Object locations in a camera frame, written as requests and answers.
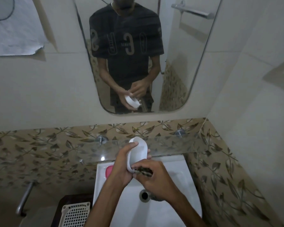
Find person's left hand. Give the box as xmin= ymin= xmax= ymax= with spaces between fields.
xmin=108 ymin=142 xmax=152 ymax=187

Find person's right hand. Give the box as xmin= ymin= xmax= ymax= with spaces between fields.
xmin=132 ymin=160 xmax=181 ymax=202

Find white oval soap dish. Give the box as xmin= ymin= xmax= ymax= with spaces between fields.
xmin=125 ymin=137 xmax=148 ymax=174

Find person's right forearm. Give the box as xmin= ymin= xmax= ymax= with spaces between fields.
xmin=154 ymin=191 xmax=210 ymax=227

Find person's left forearm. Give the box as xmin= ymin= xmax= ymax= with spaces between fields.
xmin=84 ymin=180 xmax=127 ymax=227

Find chrome sink drain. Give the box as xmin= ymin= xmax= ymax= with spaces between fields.
xmin=139 ymin=189 xmax=154 ymax=203

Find pink soap bar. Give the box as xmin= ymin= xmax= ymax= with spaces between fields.
xmin=105 ymin=165 xmax=114 ymax=180

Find white ceramic sink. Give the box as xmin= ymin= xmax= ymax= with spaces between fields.
xmin=92 ymin=154 xmax=203 ymax=227

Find white perforated plastic basket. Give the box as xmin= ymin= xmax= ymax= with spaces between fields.
xmin=61 ymin=202 xmax=91 ymax=227

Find chrome grab bar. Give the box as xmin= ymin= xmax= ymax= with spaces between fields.
xmin=16 ymin=180 xmax=38 ymax=217

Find white paper sheet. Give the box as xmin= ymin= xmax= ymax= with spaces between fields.
xmin=0 ymin=0 xmax=47 ymax=57

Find glass wall shelf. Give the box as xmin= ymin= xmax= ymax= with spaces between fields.
xmin=78 ymin=135 xmax=205 ymax=164

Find frameless wall mirror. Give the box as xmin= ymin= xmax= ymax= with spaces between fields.
xmin=72 ymin=0 xmax=223 ymax=115

